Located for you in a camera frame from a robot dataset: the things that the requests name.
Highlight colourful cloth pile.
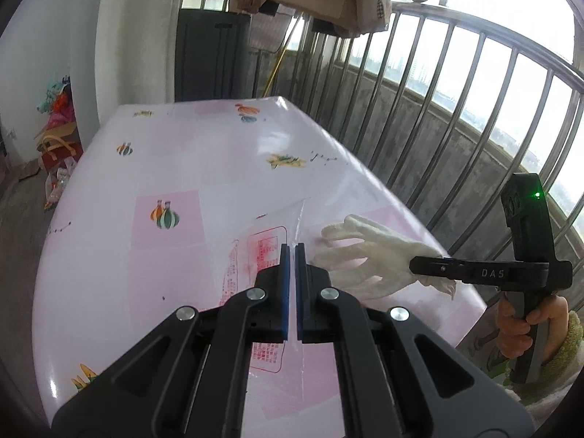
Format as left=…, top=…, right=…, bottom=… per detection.
left=36, top=75, right=76, bottom=133

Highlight dark green cabinet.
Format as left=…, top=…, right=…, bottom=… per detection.
left=174, top=8, right=251, bottom=101

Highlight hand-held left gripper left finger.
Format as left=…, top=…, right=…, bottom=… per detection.
left=52, top=243, right=291, bottom=438

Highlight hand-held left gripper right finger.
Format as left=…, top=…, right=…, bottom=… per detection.
left=294, top=243, right=534, bottom=438

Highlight yellow stick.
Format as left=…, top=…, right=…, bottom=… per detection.
left=264, top=18, right=297, bottom=99

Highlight white tissue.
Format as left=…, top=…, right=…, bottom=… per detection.
left=311, top=214, right=458, bottom=302

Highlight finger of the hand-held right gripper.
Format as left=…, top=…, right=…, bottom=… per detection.
left=409, top=255, right=550, bottom=289

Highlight grey board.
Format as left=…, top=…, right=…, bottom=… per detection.
left=249, top=11, right=297, bottom=55

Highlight red bag yellow handles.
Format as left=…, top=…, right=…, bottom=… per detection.
left=36, top=132, right=83, bottom=174

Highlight metal railing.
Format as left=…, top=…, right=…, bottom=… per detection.
left=180, top=0, right=584, bottom=274

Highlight clear red print bag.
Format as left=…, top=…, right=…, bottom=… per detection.
left=218, top=197, right=341, bottom=420

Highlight person's right hand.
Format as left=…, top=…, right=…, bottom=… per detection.
left=496, top=294, right=569, bottom=363

